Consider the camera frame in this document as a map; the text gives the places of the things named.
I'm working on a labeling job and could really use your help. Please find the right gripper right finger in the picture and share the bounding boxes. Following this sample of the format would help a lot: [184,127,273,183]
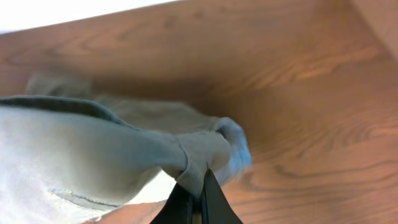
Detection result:
[201,169,243,224]

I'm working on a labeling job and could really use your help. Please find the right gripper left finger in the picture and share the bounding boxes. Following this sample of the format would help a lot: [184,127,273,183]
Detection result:
[150,184,193,224]

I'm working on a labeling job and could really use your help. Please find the khaki green shorts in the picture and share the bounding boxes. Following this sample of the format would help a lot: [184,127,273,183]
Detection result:
[1,74,251,223]

